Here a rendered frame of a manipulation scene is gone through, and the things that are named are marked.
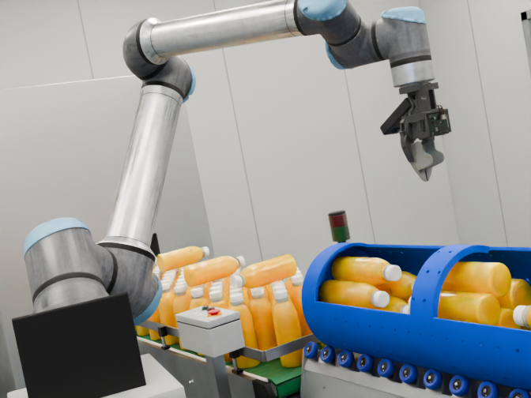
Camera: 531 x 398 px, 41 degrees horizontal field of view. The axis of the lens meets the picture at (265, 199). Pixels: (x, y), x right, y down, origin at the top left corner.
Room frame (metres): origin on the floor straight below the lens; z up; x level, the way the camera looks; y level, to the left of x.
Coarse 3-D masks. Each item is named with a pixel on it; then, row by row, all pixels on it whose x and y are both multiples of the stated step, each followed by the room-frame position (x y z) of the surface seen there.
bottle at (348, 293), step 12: (324, 288) 1.81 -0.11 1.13; (336, 288) 1.78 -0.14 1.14; (348, 288) 1.74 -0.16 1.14; (360, 288) 1.71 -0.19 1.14; (372, 288) 1.70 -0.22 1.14; (324, 300) 1.81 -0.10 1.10; (336, 300) 1.77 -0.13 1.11; (348, 300) 1.72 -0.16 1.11; (360, 300) 1.69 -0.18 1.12; (372, 300) 1.68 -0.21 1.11
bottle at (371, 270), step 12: (336, 264) 1.84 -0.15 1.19; (348, 264) 1.80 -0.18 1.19; (360, 264) 1.76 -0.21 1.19; (372, 264) 1.73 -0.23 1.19; (384, 264) 1.72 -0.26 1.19; (336, 276) 1.84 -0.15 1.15; (348, 276) 1.79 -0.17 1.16; (360, 276) 1.75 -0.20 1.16; (372, 276) 1.72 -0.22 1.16; (384, 276) 1.70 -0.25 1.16
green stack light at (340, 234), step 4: (332, 228) 2.43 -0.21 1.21; (336, 228) 2.42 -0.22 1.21; (340, 228) 2.41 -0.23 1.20; (344, 228) 2.42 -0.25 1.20; (348, 228) 2.44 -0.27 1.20; (332, 232) 2.43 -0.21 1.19; (336, 232) 2.42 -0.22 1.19; (340, 232) 2.42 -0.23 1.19; (344, 232) 2.42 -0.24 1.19; (348, 232) 2.43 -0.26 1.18; (332, 236) 2.44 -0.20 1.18; (336, 236) 2.42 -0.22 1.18; (340, 236) 2.41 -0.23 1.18; (344, 236) 2.41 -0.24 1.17; (348, 236) 2.43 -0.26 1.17; (336, 240) 2.42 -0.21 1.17; (340, 240) 2.41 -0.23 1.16; (344, 240) 2.41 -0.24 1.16
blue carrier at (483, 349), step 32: (320, 256) 1.83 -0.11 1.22; (352, 256) 1.90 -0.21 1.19; (384, 256) 1.88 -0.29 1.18; (416, 256) 1.77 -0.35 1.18; (448, 256) 1.48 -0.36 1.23; (480, 256) 1.59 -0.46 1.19; (512, 256) 1.51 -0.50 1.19; (416, 288) 1.47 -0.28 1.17; (320, 320) 1.75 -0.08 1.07; (352, 320) 1.64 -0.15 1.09; (384, 320) 1.54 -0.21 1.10; (416, 320) 1.45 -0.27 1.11; (448, 320) 1.38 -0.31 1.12; (384, 352) 1.60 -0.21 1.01; (416, 352) 1.49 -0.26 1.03; (448, 352) 1.40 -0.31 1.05; (480, 352) 1.32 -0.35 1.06; (512, 352) 1.26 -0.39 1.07; (512, 384) 1.32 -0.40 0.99
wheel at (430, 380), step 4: (428, 372) 1.51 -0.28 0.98; (432, 372) 1.50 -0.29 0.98; (436, 372) 1.49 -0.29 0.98; (440, 372) 1.49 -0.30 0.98; (424, 376) 1.51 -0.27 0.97; (428, 376) 1.50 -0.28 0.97; (432, 376) 1.49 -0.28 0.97; (436, 376) 1.48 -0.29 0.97; (440, 376) 1.48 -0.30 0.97; (424, 380) 1.50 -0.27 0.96; (428, 380) 1.50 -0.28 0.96; (432, 380) 1.49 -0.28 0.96; (436, 380) 1.48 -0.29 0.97; (440, 380) 1.48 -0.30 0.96; (424, 384) 1.50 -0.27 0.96; (428, 384) 1.49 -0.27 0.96; (432, 384) 1.48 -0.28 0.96; (436, 384) 1.48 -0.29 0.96; (440, 384) 1.48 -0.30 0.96; (428, 388) 1.49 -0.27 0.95; (432, 388) 1.48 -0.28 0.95; (436, 388) 1.48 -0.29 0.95
